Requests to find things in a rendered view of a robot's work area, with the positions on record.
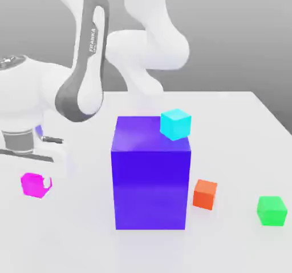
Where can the small cyan cube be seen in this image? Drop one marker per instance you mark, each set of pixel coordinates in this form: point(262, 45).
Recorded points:
point(174, 124)

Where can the small green cube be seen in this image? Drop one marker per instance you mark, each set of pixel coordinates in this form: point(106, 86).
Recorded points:
point(271, 211)

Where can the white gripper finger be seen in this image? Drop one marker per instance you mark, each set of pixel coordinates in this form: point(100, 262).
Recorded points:
point(47, 182)

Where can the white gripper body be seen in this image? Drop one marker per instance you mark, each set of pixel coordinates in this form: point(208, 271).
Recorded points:
point(27, 157)

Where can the small magenta cube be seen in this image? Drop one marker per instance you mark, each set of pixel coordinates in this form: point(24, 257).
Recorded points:
point(32, 186)

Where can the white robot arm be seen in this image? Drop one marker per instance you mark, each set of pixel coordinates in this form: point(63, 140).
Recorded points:
point(157, 49)

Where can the small orange cube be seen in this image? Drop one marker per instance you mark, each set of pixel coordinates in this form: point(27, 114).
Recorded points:
point(204, 195)

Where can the large purple box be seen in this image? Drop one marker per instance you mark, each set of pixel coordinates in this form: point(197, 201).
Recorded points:
point(149, 186)

